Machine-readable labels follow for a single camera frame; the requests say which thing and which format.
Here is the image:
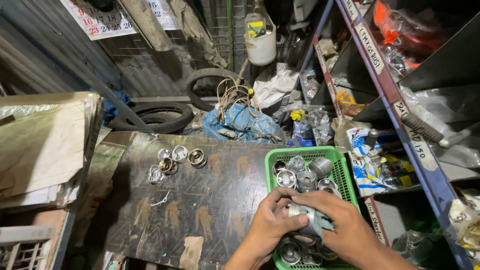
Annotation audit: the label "person's left hand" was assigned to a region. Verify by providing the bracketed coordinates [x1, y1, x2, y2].
[244, 187, 310, 263]

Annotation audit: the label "person's right hand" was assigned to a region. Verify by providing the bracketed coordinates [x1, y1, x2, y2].
[290, 190, 380, 264]

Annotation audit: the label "grey plastic wrapper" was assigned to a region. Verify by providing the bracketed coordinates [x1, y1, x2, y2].
[313, 210, 335, 238]

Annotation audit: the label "shiny engine piston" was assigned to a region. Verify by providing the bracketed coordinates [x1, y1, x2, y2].
[288, 202, 323, 238]

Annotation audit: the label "green plastic basket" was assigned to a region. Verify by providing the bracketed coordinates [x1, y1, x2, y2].
[265, 146, 361, 270]

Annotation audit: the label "pile of silver pistons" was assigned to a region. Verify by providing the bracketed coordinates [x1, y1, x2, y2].
[273, 155, 343, 266]

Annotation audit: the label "blue and white packet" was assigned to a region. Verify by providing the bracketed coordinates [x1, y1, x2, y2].
[346, 127, 391, 197]

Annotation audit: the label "dark printed plywood board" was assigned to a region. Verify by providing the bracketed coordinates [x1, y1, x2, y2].
[104, 131, 301, 270]

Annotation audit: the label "brown-stained hollow piston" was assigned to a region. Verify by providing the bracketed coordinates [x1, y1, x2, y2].
[188, 148, 208, 169]
[159, 157, 179, 176]

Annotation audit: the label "blue plastic bag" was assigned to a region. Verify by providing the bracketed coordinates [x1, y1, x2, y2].
[202, 103, 286, 145]

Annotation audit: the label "clear bags of parts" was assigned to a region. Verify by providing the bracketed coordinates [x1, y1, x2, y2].
[287, 107, 336, 148]

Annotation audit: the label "white-topped silver piston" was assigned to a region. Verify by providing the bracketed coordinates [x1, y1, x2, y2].
[172, 145, 189, 163]

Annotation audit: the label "piston in clear wrapper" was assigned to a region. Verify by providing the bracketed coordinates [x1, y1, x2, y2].
[148, 164, 166, 185]

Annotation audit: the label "metal parts shelf rack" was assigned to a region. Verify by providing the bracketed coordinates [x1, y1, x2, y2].
[298, 0, 480, 270]

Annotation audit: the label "crumpled white plastic bag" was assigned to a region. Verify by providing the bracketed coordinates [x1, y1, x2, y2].
[253, 63, 301, 110]

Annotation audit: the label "black rubber tyre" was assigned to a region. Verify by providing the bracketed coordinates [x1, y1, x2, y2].
[112, 101, 194, 134]

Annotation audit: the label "thin black tyre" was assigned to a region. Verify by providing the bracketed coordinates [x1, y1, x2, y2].
[185, 68, 248, 112]

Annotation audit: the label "white plastic jug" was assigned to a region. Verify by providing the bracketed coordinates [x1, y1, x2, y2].
[244, 0, 277, 67]

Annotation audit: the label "grey dusty pipe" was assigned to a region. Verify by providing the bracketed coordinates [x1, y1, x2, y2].
[119, 0, 175, 52]

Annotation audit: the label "stack of cardboard sheets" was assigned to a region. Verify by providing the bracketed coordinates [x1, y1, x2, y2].
[0, 91, 113, 211]

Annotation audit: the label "white plastic crate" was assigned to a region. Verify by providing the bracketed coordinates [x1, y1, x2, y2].
[0, 225, 57, 270]

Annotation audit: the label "black ribbed handle grip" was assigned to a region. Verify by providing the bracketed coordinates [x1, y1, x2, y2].
[400, 112, 451, 149]

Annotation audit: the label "tangled beige cord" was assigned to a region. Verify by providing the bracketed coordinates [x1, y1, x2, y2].
[215, 76, 283, 141]

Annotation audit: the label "wall calendar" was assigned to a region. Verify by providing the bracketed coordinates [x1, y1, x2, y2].
[60, 0, 181, 41]

